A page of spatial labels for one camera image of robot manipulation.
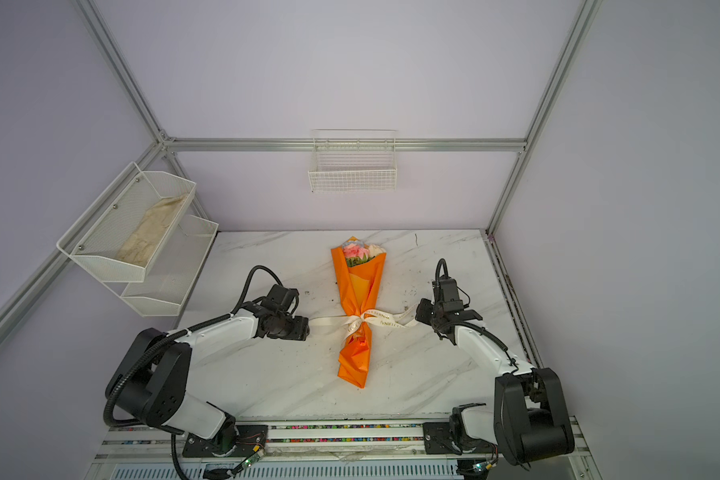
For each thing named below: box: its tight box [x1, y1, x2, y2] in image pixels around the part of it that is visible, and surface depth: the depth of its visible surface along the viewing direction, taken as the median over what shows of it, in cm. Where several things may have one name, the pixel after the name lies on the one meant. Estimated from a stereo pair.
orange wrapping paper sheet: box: [330, 244, 386, 388], surface depth 95 cm
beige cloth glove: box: [116, 194, 189, 268], surface depth 81 cm
